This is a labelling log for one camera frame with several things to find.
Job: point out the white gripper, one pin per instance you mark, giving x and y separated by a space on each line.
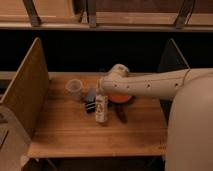
99 89

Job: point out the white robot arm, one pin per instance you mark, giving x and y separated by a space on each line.
189 144

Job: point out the black white striped block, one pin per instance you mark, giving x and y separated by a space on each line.
90 107

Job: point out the orange red bowl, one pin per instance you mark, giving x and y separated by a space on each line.
119 98

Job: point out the dark red spoon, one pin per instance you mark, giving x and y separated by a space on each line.
120 113

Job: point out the clear plastic cup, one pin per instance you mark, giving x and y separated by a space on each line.
74 87

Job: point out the left wooden side panel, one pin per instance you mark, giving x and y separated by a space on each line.
23 98

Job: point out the right dark side panel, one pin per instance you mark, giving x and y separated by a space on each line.
172 59

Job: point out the wooden shelf rail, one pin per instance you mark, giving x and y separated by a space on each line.
108 15

